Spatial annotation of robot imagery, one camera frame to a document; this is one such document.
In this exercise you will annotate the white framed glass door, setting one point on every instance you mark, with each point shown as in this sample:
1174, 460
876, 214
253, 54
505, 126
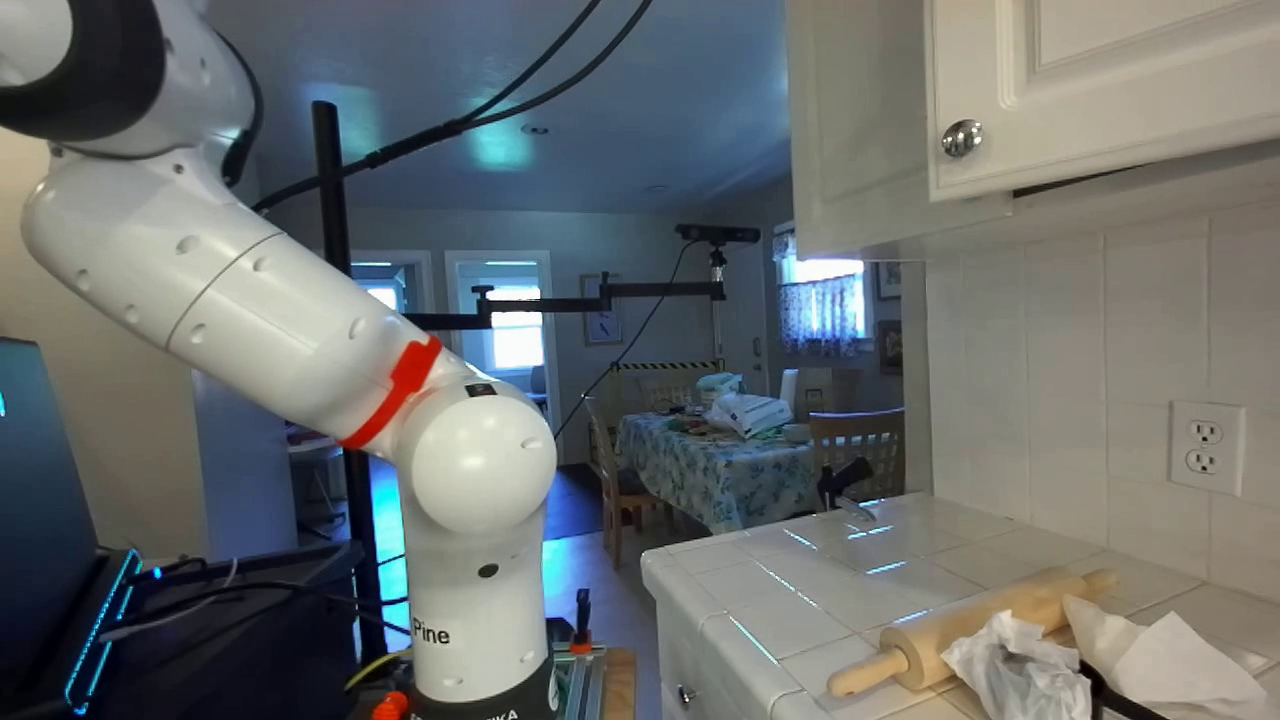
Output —
513, 324
392, 283

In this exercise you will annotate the white tall cabinet panel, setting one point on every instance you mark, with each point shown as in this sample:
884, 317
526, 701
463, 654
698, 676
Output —
860, 121

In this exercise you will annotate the wooden dining chair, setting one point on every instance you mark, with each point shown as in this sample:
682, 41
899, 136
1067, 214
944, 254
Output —
860, 447
620, 492

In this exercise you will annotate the crumpled white paper towel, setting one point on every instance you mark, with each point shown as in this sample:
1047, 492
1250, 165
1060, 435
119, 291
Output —
1186, 661

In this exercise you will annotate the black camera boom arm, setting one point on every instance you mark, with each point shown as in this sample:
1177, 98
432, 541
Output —
641, 291

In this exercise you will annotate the black stereo camera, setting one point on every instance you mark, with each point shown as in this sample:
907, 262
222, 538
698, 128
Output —
719, 234

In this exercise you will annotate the black stand pole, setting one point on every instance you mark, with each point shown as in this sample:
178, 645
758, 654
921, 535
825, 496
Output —
334, 202

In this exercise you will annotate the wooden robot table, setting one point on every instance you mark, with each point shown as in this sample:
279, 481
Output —
614, 687

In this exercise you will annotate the dark laptop screen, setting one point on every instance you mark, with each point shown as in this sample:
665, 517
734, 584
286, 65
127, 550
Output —
42, 535

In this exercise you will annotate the small black device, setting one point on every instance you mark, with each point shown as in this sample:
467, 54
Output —
846, 481

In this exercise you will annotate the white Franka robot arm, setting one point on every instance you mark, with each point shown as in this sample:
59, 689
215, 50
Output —
200, 294

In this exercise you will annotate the white counter base cabinet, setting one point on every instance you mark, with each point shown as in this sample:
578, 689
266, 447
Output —
714, 667

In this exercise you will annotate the table with floral cloth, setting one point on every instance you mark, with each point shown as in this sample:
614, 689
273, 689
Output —
720, 473

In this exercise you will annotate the crumpled white plastic wrap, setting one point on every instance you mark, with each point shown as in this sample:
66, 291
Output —
1015, 673

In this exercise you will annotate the framed wall picture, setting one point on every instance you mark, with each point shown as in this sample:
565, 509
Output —
600, 324

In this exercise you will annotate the window with lace curtain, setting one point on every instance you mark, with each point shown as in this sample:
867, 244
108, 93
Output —
822, 294

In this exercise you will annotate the small orange button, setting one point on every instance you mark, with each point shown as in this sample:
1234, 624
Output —
390, 707

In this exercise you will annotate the white wall outlet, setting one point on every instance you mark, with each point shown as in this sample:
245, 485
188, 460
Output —
1206, 447

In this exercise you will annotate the folded white towels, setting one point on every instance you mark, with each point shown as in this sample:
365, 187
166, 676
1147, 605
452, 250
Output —
745, 404

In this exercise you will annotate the wooden rolling pin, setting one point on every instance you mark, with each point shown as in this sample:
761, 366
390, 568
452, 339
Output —
935, 642

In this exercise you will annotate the silver cabinet knob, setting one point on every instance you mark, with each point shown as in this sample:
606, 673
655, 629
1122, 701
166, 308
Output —
960, 136

